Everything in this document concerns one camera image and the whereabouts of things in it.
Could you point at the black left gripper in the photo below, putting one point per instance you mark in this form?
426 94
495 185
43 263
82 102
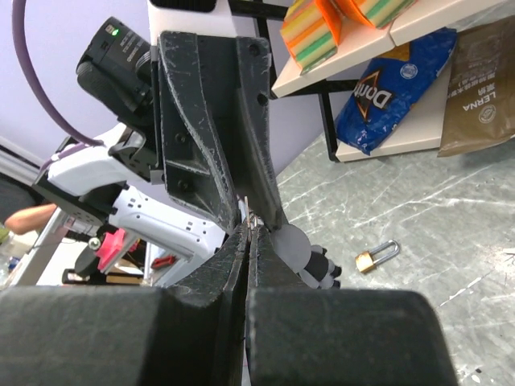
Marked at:
211 118

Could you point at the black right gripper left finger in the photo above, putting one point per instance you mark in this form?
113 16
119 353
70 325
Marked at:
188 334

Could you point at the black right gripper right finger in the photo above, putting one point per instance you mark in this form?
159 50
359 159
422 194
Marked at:
296 335

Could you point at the robot figure keychain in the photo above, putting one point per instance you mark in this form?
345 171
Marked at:
286 248

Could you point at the brass padlock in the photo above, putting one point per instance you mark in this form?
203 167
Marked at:
370 259

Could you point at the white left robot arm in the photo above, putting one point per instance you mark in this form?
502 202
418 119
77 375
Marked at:
91 178

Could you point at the orange sponge pack front left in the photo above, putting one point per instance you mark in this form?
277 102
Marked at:
311 31

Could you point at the orange sponge pack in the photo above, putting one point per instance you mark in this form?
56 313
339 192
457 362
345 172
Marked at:
311 31
374 13

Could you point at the blue doritos bag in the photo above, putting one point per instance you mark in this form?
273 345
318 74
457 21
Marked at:
390 86

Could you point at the orange sponge pack middle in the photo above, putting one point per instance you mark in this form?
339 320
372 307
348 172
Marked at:
374 13

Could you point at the cream two tier shelf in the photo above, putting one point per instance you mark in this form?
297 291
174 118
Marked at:
334 79

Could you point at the brown paper bag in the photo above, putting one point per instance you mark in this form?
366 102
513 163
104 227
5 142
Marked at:
479 112

